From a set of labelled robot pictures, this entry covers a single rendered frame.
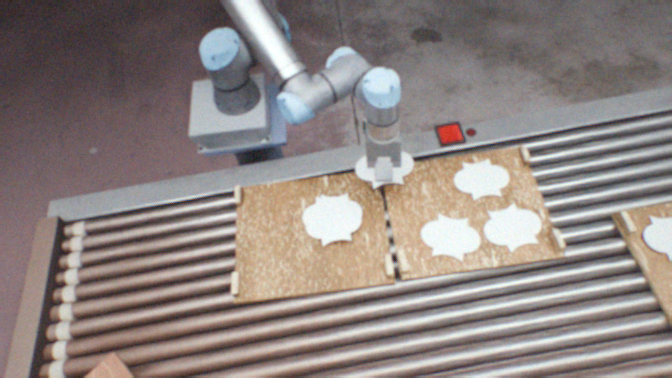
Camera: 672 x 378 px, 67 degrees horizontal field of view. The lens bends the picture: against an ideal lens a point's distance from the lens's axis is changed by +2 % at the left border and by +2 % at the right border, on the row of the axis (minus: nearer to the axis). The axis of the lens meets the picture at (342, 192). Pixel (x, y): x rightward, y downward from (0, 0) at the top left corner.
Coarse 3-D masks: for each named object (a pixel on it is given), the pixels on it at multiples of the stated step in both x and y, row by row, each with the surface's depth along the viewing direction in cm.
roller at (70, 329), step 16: (592, 224) 130; (608, 224) 129; (576, 240) 129; (400, 272) 128; (176, 304) 128; (192, 304) 127; (208, 304) 127; (224, 304) 127; (240, 304) 128; (80, 320) 128; (96, 320) 127; (112, 320) 127; (128, 320) 127; (144, 320) 127; (48, 336) 127; (64, 336) 127
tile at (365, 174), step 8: (360, 160) 128; (408, 160) 126; (360, 168) 126; (368, 168) 126; (392, 168) 125; (400, 168) 125; (408, 168) 125; (360, 176) 125; (368, 176) 125; (392, 176) 124; (400, 176) 124; (376, 184) 123; (384, 184) 124; (400, 184) 123
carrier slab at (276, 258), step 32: (256, 192) 142; (288, 192) 141; (320, 192) 140; (352, 192) 139; (256, 224) 136; (288, 224) 136; (384, 224) 133; (256, 256) 131; (288, 256) 130; (320, 256) 129; (352, 256) 129; (256, 288) 126; (288, 288) 126; (320, 288) 125; (352, 288) 124
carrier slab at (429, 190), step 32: (448, 160) 142; (480, 160) 141; (512, 160) 140; (416, 192) 137; (448, 192) 136; (512, 192) 135; (416, 224) 132; (480, 224) 130; (544, 224) 129; (416, 256) 127; (480, 256) 125; (512, 256) 125; (544, 256) 124
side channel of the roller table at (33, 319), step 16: (48, 224) 141; (64, 224) 144; (48, 240) 138; (32, 256) 136; (48, 256) 135; (32, 272) 133; (48, 272) 133; (32, 288) 131; (48, 288) 132; (32, 304) 128; (48, 304) 130; (16, 320) 126; (32, 320) 126; (48, 320) 129; (16, 336) 124; (32, 336) 123; (16, 352) 122; (32, 352) 121; (16, 368) 120; (32, 368) 120
